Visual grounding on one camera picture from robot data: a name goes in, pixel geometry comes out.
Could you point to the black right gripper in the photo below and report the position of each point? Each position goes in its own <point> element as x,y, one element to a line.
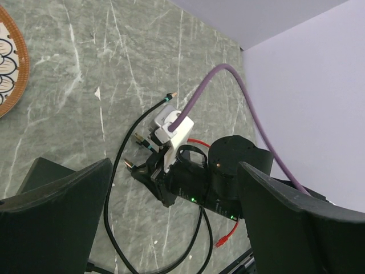
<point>187,178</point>

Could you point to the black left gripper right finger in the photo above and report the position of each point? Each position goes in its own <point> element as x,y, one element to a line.
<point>291,232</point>

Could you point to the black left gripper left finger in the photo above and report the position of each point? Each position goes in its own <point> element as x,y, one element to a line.
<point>51,229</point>

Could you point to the black network switch box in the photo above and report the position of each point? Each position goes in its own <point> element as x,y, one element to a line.
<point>42,172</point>

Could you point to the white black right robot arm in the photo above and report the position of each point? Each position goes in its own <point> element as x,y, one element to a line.
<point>210,179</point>

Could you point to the floral bowl with brown rim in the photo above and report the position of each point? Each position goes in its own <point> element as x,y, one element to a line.
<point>15,63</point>

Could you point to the black flat cable teal plugs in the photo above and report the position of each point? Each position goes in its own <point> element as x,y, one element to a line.
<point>140,140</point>

